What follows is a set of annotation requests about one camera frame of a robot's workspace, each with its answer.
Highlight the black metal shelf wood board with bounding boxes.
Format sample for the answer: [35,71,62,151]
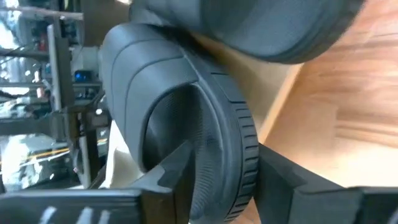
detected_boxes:
[46,23,302,190]

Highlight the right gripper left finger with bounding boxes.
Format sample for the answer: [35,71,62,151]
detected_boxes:
[133,140,196,224]

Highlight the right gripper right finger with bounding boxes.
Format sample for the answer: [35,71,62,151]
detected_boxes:
[254,142,364,224]

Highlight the yellow cord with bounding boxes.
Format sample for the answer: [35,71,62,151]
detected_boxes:
[18,146,72,161]

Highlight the black device blue light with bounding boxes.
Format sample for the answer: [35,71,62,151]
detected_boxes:
[73,69,95,84]

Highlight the black foam slide sandal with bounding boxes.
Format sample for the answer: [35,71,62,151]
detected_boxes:
[129,0,366,65]
[98,22,261,224]

